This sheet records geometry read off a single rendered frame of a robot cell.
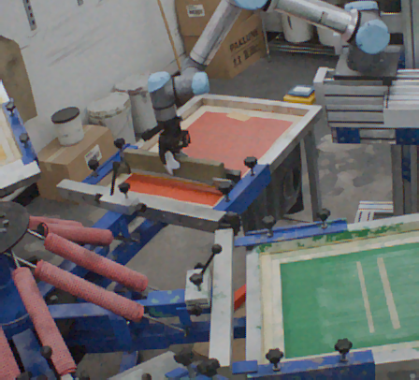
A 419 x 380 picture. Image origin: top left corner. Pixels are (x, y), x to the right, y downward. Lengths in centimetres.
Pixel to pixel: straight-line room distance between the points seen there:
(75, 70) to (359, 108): 282
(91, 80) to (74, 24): 46
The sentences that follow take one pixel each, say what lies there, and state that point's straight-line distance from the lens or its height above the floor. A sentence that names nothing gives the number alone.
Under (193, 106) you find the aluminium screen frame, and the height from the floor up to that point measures 98.
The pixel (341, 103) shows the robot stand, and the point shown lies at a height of 113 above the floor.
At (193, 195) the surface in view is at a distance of 239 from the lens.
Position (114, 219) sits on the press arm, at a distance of 220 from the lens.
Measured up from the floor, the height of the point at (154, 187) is 96.
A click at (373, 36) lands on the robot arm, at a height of 143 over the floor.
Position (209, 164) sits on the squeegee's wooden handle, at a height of 106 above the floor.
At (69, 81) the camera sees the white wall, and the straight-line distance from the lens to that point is 485.
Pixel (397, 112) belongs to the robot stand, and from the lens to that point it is 230.
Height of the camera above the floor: 217
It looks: 29 degrees down
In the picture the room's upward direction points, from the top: 11 degrees counter-clockwise
